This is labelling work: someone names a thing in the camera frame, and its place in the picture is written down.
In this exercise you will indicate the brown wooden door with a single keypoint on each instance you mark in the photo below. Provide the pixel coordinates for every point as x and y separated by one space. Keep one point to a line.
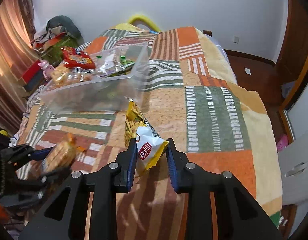
292 64

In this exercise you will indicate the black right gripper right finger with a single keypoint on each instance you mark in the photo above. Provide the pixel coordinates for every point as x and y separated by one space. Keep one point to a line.
218 204

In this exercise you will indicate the green patterned storage box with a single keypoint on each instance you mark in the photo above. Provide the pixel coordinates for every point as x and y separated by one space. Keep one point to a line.
54 54

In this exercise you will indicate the red cartoon snack bag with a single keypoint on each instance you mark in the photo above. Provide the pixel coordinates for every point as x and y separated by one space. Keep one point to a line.
74 58

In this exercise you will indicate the white wardrobe with handle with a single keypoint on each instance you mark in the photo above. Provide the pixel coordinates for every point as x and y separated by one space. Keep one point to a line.
293 160

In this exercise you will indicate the white wall socket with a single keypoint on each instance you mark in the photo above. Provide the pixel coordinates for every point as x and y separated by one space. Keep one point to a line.
236 39

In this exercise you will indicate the striped orange curtain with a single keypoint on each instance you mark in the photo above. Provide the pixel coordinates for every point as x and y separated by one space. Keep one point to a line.
16 56

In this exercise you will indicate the green snack packet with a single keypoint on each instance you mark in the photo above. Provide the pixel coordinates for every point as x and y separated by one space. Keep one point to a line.
125 62

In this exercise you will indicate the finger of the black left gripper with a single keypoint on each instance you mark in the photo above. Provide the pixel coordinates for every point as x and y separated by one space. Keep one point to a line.
45 180
24 153

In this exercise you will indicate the clear bag of puffed snacks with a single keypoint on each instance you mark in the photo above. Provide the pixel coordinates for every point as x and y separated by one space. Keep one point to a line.
63 76

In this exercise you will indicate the pink plush toy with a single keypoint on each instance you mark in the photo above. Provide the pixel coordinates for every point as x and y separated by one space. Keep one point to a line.
47 69

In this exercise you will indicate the orange cracker pack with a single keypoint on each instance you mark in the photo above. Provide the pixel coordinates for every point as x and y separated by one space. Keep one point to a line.
63 154

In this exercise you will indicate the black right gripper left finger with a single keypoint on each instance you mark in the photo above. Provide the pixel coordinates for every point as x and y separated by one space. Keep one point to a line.
64 214

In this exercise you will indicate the grey pillow on pile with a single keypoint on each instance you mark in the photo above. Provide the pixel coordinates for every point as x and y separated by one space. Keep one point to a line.
66 24

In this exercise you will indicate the pink wafer pack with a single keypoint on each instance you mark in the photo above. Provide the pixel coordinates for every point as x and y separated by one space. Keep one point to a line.
100 59

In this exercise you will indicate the red gift box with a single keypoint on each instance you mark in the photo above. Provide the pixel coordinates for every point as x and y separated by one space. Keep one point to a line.
33 77

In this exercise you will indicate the clear plastic storage bin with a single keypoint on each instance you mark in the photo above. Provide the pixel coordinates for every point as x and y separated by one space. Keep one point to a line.
103 93

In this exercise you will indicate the yellow white snack bag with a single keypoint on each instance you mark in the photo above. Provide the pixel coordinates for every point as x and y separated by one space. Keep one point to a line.
149 144

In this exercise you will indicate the patchwork striped bed blanket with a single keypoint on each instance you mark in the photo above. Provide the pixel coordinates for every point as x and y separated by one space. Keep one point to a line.
191 95

